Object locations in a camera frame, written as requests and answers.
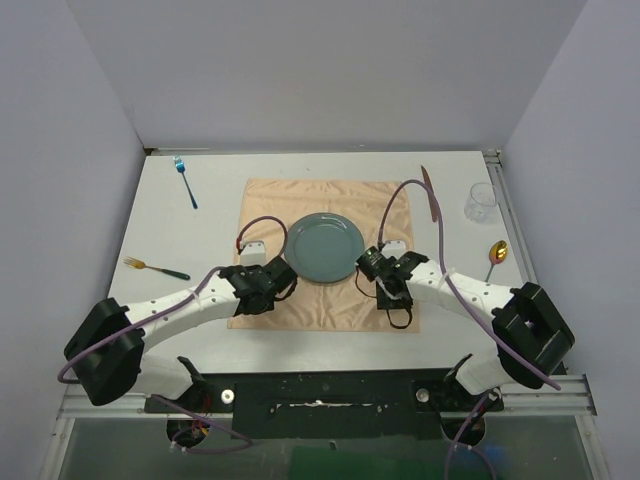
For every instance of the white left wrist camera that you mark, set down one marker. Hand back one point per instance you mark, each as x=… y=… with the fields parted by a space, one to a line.
x=253 y=253

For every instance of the blue fork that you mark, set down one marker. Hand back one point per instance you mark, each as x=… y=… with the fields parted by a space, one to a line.
x=181 y=169

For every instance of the iridescent gold spoon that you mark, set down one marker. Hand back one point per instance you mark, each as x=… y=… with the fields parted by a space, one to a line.
x=496 y=255

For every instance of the peach satin cloth napkin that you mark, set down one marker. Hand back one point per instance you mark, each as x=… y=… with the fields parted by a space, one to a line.
x=346 y=305

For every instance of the copper table knife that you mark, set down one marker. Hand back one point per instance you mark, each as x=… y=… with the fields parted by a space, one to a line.
x=433 y=203

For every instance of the teal round plate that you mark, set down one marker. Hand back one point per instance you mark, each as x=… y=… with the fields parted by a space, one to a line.
x=323 y=247

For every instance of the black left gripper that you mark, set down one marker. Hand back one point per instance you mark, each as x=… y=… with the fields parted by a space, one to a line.
x=250 y=270

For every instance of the clear drinking glass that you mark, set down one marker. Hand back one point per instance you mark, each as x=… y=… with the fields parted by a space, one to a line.
x=481 y=205

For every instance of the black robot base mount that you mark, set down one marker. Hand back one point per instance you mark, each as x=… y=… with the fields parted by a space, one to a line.
x=327 y=405

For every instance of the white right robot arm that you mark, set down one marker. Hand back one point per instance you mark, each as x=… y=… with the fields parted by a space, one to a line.
x=530 y=335

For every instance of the gold fork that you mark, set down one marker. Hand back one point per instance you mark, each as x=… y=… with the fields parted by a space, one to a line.
x=141 y=265

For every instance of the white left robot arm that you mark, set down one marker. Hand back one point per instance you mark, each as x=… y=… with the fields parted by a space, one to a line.
x=111 y=355

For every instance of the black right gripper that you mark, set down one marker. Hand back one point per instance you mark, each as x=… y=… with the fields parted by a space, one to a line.
x=386 y=303

